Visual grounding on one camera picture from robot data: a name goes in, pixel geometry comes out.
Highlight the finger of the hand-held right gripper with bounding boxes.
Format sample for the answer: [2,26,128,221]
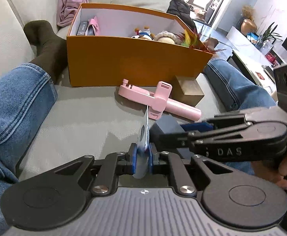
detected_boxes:
[182,113,251,132]
[150,124,257,158]

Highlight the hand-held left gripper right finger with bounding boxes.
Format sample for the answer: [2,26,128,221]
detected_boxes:
[147,144,235,196]

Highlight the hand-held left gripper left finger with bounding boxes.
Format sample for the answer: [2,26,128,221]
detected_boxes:
[52,144,138,195]

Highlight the small blue grey box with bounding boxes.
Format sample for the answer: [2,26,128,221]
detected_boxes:
[150,117,183,138]

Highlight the pink selfie stick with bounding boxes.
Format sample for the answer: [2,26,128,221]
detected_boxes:
[118,79,202,121]

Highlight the colourful feather toy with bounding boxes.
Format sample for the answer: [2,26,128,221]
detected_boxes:
[177,28,226,54]

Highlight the orange cardboard box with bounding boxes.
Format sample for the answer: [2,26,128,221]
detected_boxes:
[66,3,214,87]

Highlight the pink booklet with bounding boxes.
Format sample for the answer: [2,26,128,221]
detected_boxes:
[86,16,101,36]

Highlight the black glossy box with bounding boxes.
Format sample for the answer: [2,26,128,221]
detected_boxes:
[76,21,89,36]

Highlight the person's right hand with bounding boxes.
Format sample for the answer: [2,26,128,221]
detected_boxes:
[250,146,287,190]

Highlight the small brown wooden block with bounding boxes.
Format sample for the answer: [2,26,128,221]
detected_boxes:
[170,76,205,107]

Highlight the person's right leg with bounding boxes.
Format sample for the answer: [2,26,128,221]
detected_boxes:
[204,57,278,118]

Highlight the person's leg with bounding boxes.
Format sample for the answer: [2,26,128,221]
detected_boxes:
[0,63,58,236]
[204,57,278,118]

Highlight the grey fabric sofa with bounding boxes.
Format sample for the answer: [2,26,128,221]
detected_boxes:
[0,0,277,185]

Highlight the white coffee table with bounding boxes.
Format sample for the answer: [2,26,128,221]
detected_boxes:
[228,49,277,90]

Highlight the dark brown sock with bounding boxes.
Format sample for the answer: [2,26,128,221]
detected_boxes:
[23,20,70,84]
[204,37,220,53]

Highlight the cream plush doll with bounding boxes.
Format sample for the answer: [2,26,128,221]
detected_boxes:
[154,31,180,45]

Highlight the white television cabinet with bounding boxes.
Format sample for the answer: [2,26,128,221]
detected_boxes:
[226,26,287,65]

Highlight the green potted plant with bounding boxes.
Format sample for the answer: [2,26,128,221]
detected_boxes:
[258,22,283,46]

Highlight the brown white plush toy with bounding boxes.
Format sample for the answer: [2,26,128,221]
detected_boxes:
[131,25,156,40]

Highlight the bronze vase with dried flowers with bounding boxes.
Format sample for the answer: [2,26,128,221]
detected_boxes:
[240,5,258,36]

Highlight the black cushion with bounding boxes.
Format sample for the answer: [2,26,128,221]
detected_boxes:
[166,0,197,30]

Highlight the person's left leg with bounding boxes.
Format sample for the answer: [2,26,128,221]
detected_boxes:
[0,63,58,236]

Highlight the pink cloth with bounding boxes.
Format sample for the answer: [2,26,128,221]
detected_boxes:
[57,0,89,27]

